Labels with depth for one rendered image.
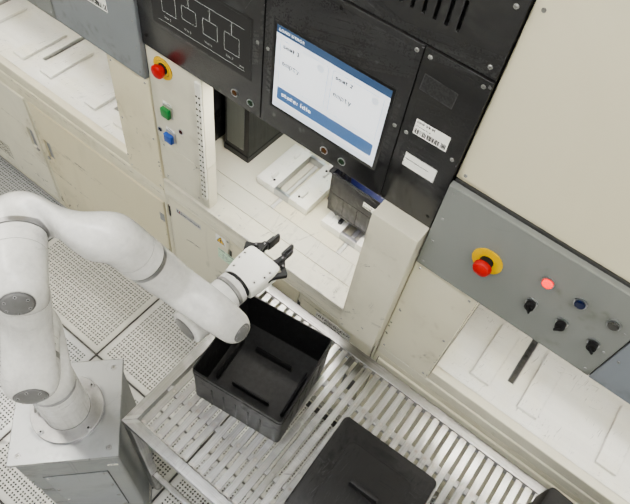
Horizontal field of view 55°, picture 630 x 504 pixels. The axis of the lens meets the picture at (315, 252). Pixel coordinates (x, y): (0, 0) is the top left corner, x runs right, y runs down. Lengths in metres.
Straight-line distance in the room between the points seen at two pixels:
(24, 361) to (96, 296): 1.51
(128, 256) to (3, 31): 1.76
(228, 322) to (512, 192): 0.62
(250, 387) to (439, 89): 1.03
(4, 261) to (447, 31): 0.81
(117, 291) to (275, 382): 1.25
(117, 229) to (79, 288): 1.82
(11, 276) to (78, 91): 1.42
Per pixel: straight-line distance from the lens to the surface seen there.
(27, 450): 1.82
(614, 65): 1.00
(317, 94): 1.31
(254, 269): 1.44
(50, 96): 2.44
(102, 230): 1.10
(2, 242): 1.13
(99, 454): 1.77
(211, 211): 1.98
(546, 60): 1.03
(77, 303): 2.87
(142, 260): 1.15
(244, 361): 1.82
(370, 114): 1.25
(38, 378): 1.42
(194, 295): 1.27
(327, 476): 1.63
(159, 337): 2.72
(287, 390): 1.79
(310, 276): 1.85
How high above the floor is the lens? 2.43
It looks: 55 degrees down
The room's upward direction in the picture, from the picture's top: 11 degrees clockwise
